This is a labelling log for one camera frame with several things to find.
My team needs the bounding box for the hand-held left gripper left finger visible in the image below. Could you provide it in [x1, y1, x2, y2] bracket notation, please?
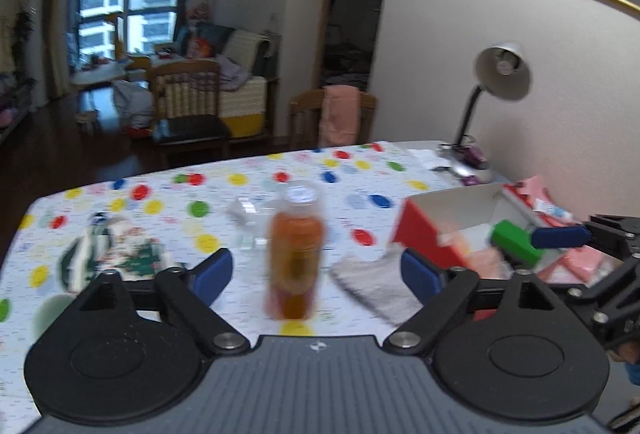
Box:
[75, 248, 252, 358]

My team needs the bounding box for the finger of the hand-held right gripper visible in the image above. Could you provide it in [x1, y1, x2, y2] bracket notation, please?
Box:
[531, 214, 640, 261]
[564, 258, 640, 351]

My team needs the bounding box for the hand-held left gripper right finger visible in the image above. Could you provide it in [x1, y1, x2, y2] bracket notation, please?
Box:
[382, 247, 569, 358]

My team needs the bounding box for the green sponge block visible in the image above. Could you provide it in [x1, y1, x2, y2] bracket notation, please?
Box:
[490, 220, 546, 265]

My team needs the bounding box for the white knitted cloth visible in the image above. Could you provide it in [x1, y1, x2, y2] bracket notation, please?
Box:
[330, 254, 426, 327]

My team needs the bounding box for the red and white cardboard box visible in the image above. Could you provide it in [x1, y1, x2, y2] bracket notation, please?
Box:
[390, 183, 591, 315]

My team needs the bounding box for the green and white printed packet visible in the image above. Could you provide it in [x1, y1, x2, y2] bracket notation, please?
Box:
[60, 214, 176, 290]

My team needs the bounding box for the pink paper bag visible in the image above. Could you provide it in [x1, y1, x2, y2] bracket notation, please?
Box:
[505, 175, 626, 287]

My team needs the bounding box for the clear plastic cup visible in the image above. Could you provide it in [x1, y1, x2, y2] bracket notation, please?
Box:
[227, 194, 281, 255]

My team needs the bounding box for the polka dot tablecloth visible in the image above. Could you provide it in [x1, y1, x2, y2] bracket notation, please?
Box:
[0, 140, 506, 434]

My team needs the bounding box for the orange juice bottle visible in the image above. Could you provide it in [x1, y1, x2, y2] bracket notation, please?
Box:
[265, 181, 326, 321]

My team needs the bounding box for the white paper sheet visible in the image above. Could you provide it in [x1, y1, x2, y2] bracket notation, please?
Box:
[405, 148, 451, 172]

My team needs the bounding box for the wooden chair with dark seat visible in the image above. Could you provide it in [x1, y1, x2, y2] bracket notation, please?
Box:
[150, 59, 232, 156]

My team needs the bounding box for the pale green bowl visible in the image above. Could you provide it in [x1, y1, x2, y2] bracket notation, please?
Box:
[32, 294, 76, 340]

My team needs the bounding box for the dark sofa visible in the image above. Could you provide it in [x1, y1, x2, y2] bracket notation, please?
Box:
[185, 24, 281, 140]

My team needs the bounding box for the silver desk lamp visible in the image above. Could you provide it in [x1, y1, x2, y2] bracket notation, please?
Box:
[440, 43, 532, 177]

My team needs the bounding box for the pink towel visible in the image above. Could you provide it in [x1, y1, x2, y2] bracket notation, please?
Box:
[320, 85, 361, 147]

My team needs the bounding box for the grey bag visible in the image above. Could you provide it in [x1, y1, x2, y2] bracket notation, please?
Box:
[112, 81, 156, 130]

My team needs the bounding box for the lilac cloth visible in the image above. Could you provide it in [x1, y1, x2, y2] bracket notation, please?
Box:
[217, 56, 251, 90]

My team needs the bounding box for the red cushion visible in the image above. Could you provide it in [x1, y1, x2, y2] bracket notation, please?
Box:
[187, 36, 211, 60]

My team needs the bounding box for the round coffee table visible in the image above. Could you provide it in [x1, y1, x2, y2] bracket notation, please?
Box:
[75, 56, 151, 90]

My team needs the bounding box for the cream throw blanket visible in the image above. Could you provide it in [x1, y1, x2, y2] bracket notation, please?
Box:
[222, 30, 268, 65]

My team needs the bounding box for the yellow giraffe toy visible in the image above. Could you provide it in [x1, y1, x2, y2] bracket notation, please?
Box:
[111, 16, 126, 60]

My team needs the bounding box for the dark tv cabinet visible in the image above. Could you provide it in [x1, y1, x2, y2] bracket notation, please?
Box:
[0, 79, 38, 145]

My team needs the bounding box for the balcony window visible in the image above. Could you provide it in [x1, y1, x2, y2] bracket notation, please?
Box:
[80, 0, 178, 60]

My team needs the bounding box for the white standing air conditioner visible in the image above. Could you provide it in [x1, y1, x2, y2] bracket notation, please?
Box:
[27, 0, 43, 80]

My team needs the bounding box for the dark green houseplant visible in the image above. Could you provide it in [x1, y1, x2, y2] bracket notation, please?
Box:
[10, 9, 33, 60]

